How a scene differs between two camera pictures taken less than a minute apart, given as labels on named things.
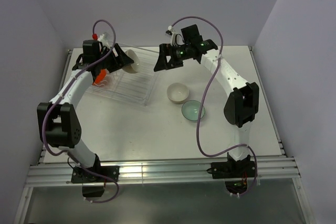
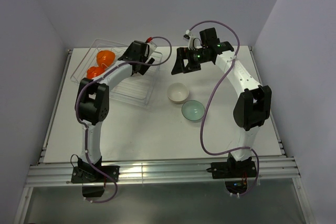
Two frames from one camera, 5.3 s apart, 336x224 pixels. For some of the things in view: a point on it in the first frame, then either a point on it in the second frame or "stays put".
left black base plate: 79,175 stays put
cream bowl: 177,93 stays put
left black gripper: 119,61 to 144,69
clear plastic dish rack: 134,87 stays put
